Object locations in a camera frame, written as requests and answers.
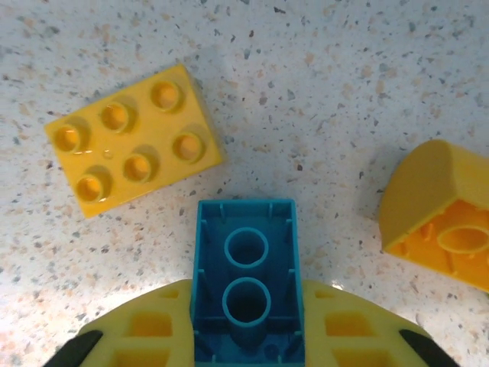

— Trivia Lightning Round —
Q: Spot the yellow-orange curved lego brick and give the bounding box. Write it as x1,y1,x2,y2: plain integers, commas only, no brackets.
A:
377,139,489,295

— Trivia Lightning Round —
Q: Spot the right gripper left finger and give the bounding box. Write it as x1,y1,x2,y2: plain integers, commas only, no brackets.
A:
45,278,198,367

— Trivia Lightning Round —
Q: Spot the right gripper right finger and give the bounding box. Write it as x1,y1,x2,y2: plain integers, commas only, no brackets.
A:
301,278,459,367

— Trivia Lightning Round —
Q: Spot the blue lego brick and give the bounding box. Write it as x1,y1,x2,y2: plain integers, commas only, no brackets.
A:
189,197,308,364

